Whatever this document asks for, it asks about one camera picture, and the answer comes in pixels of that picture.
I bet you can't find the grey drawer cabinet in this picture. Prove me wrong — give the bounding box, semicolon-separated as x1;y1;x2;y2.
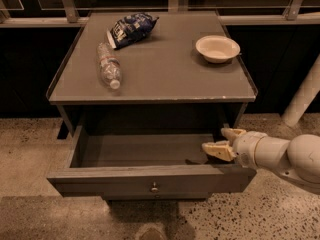
45;10;259;202

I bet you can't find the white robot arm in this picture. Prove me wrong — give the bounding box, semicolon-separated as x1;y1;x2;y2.
202;127;320;194

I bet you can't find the blue chip bag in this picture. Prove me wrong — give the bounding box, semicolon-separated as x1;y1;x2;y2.
106;13;158;49

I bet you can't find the grey top drawer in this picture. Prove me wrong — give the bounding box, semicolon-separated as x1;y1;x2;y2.
47;125;256;200

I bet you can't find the clear plastic water bottle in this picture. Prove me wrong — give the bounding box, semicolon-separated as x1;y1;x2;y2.
97;42;122;90

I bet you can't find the metal window railing frame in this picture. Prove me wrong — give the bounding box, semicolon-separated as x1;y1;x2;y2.
0;0;320;28

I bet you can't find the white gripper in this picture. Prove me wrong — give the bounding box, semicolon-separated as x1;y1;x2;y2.
202;128;267;169

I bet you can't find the white paper bowl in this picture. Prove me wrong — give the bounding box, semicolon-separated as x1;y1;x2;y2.
196;35;240;64

